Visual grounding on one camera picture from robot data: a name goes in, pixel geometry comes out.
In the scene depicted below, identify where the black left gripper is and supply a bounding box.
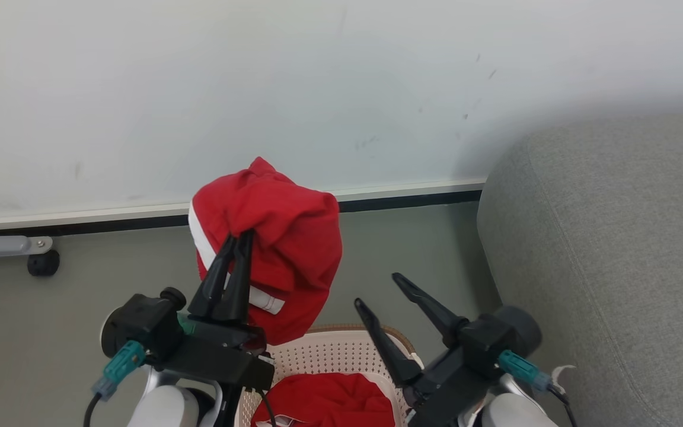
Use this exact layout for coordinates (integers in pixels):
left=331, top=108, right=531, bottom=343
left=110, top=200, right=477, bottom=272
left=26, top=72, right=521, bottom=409
left=177, top=230, right=268, bottom=355

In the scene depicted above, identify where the black cable teal plug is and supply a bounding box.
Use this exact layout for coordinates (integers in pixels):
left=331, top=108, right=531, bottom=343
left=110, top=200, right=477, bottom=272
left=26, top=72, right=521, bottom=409
left=84, top=340, right=148, bottom=427
left=498, top=349, right=579, bottom=427

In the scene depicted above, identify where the grey fabric sofa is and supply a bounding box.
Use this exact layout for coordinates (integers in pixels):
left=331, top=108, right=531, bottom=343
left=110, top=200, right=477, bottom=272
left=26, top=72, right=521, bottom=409
left=477, top=109, right=683, bottom=427

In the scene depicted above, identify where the black caster wheel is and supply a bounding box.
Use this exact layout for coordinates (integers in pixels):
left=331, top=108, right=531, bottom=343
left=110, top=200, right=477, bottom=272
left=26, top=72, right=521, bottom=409
left=27, top=249, right=61, bottom=278

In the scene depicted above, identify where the cream perforated laundry basket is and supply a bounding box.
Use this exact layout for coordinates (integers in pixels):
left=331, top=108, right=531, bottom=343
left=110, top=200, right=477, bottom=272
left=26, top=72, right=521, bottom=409
left=235, top=323, right=426, bottom=427

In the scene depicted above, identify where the plain red garment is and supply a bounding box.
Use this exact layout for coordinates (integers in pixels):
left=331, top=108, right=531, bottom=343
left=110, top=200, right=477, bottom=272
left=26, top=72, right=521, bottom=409
left=251, top=372, right=397, bottom=427

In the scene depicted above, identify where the left black cable teal plug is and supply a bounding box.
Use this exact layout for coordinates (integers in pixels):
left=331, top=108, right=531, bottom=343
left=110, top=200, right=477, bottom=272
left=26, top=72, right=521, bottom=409
left=84, top=340, right=148, bottom=427

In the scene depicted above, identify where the thin black camera cable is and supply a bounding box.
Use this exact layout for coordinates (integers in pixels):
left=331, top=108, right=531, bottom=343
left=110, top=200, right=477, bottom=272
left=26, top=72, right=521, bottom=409
left=256, top=387, right=277, bottom=427

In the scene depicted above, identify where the white wall baseboard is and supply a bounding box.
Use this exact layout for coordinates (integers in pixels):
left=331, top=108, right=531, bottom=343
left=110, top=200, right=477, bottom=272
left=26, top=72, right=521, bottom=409
left=0, top=176, right=488, bottom=233

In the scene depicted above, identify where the right black cable teal plug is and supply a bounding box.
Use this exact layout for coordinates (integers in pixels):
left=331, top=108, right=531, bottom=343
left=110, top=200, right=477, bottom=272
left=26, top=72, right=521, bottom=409
left=498, top=349, right=579, bottom=427

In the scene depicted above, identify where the red garment with white stripe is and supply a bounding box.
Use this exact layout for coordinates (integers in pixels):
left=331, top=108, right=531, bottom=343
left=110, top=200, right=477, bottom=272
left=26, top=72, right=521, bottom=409
left=188, top=157, right=343, bottom=346

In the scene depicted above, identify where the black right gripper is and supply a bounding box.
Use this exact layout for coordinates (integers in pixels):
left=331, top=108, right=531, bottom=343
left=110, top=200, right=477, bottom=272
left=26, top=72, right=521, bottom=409
left=354, top=273, right=506, bottom=393

